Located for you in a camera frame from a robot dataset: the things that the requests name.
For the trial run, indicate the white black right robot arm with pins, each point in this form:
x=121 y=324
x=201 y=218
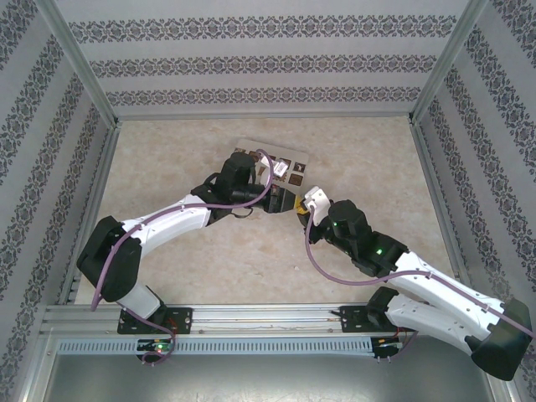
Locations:
x=439 y=285

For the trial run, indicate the aluminium frame floor rail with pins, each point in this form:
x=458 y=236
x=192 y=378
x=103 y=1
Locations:
x=90 y=209
x=435 y=201

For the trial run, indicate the beige board with brown tiles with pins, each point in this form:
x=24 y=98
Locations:
x=293 y=157

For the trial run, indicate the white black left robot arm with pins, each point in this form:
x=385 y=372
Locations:
x=176 y=218

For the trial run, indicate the small green-lit circuit board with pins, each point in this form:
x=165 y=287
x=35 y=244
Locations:
x=385 y=341
x=159 y=346

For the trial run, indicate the aluminium frame post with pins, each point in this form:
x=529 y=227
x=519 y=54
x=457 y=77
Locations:
x=450 y=63
x=79 y=63

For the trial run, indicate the aluminium mounting rail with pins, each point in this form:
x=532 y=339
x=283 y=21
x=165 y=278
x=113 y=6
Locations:
x=268 y=314

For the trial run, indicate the grey sheet metal panel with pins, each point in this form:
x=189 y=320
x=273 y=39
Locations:
x=268 y=377

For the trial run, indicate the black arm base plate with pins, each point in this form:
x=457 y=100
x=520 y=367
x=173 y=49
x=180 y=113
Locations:
x=182 y=320
x=349 y=320

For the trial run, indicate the yellow headed key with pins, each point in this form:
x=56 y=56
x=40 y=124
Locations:
x=300 y=207

